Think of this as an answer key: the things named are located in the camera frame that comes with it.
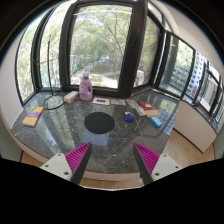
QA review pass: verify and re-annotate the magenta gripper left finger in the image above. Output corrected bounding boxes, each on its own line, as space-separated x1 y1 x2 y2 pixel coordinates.
41 143 92 185

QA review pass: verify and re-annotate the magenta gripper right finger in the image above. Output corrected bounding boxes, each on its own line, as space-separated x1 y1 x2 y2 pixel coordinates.
133 143 182 185

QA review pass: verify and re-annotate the round black mouse pad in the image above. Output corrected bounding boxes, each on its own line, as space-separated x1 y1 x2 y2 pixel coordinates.
84 112 115 134

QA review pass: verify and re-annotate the blue computer mouse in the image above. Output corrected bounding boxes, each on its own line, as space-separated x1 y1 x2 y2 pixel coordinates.
124 112 133 122

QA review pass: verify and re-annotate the blue small box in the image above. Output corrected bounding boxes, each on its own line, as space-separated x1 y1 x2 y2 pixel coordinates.
150 116 162 128

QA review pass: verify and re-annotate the red book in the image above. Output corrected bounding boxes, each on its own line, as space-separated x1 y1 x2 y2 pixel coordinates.
139 102 160 118

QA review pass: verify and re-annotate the light blue striped booklet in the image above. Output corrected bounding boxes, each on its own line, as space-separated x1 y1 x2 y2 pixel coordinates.
126 100 146 116

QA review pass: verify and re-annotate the yellow book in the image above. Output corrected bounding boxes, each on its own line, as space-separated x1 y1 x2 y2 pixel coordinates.
23 107 44 127

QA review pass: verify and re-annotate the orange white small box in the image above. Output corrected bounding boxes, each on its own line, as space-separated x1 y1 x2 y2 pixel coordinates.
64 91 78 103

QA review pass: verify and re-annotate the flat white card box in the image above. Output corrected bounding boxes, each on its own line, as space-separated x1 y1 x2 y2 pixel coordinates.
92 97 110 106

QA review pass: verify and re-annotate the grey flat booklet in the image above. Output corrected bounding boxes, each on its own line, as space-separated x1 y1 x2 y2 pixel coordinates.
111 98 126 106

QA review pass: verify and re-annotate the purple detergent bottle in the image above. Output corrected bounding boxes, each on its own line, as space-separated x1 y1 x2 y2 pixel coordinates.
79 72 93 101

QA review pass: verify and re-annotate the black framed window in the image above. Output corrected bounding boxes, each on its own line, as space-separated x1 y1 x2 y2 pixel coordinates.
16 0 224 118

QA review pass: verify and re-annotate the black stand with ring base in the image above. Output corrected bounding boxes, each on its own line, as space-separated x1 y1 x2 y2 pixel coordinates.
43 38 64 110

